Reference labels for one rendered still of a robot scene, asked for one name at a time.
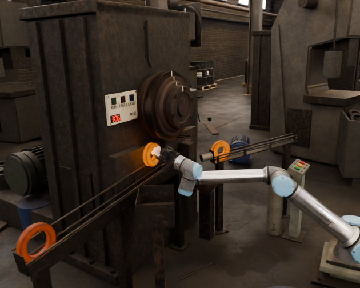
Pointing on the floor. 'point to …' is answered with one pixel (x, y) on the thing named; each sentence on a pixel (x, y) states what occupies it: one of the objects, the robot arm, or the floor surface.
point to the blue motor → (239, 140)
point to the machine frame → (114, 145)
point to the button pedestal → (298, 235)
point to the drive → (23, 188)
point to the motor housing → (206, 210)
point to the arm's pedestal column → (336, 282)
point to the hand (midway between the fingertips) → (151, 151)
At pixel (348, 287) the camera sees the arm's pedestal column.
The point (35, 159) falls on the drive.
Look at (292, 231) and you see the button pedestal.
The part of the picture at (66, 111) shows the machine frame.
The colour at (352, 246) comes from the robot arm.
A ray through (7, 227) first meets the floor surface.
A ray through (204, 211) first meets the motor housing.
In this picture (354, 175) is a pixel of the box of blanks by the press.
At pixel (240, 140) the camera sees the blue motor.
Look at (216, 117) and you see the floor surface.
